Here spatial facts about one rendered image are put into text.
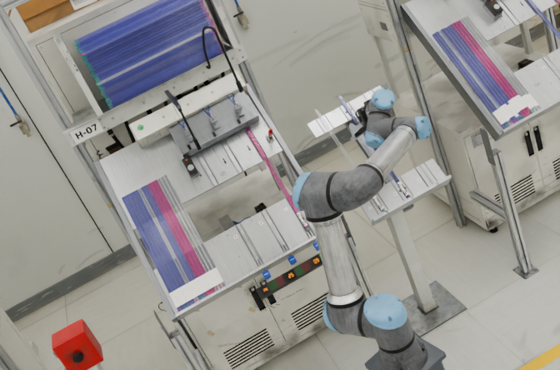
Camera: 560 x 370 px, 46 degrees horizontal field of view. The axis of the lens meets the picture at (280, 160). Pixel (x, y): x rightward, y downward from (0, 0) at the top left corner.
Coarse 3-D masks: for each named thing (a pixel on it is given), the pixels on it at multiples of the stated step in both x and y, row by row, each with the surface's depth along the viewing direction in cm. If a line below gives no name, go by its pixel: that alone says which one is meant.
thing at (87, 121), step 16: (0, 0) 238; (16, 0) 238; (208, 0) 269; (224, 16) 257; (64, 48) 241; (224, 48) 267; (80, 80) 246; (80, 112) 266; (96, 112) 252; (80, 128) 256; (96, 128) 258; (256, 208) 296; (224, 224) 297; (352, 240) 258; (160, 320) 246; (192, 352) 285
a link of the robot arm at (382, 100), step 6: (378, 90) 222; (384, 90) 221; (390, 90) 222; (372, 96) 223; (378, 96) 221; (384, 96) 221; (390, 96) 221; (372, 102) 222; (378, 102) 220; (384, 102) 220; (390, 102) 220; (372, 108) 223; (378, 108) 222; (384, 108) 221; (390, 108) 223; (390, 114) 224
